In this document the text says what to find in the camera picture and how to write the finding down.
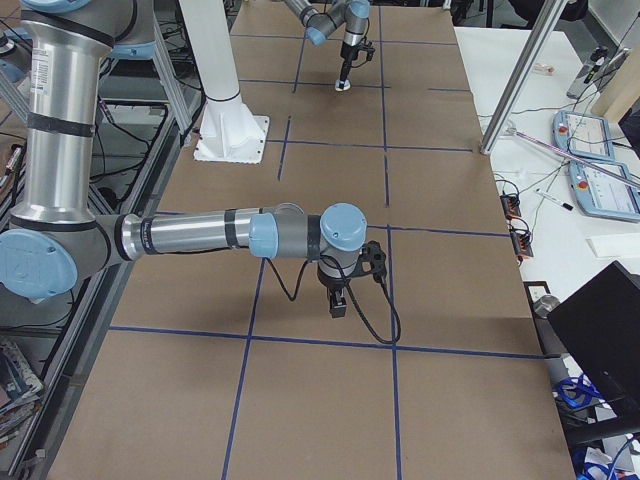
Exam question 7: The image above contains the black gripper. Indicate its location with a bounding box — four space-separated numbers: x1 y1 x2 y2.
339 42 361 83
317 268 359 318

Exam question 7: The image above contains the blue bell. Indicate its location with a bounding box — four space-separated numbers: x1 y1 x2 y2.
334 79 351 92

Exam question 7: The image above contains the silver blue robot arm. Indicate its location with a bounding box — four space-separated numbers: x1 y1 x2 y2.
284 0 375 91
1 1 371 318

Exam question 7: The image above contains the lower orange circuit board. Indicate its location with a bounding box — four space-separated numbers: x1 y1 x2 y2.
509 229 534 261

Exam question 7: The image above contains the orange circuit board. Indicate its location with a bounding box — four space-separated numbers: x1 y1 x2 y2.
500 194 522 220
509 229 534 261

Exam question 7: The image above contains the upper orange circuit board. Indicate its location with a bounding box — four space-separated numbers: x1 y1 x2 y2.
500 194 522 220

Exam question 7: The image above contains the black marker pen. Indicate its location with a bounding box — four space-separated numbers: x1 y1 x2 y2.
535 189 574 211

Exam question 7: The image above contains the upper blue teach pendant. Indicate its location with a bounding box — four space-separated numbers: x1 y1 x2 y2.
552 110 615 162

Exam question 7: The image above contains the blue teach pendant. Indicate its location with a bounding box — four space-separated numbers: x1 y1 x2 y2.
552 110 615 162
568 161 639 223

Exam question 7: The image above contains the black laptop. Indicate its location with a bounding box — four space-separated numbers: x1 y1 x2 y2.
548 261 639 416

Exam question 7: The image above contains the lower blue teach pendant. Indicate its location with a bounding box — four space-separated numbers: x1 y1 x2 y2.
568 161 639 223

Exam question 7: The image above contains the stack of books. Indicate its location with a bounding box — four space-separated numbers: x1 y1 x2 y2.
1 337 45 447

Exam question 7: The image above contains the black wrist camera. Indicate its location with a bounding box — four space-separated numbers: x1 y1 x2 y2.
361 41 375 63
360 241 387 284

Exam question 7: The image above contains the black camera cable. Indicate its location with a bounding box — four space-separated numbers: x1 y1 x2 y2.
259 249 402 345

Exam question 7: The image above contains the white camera pillar with base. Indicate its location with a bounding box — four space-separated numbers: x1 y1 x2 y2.
179 0 270 164

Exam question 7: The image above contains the aluminium side rack frame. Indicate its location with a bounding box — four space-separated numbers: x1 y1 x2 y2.
1 1 203 479

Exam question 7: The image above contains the aluminium frame post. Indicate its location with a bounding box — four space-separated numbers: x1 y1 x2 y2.
480 0 567 155

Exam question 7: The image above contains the blue lanyard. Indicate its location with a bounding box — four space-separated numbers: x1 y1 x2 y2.
558 373 605 411

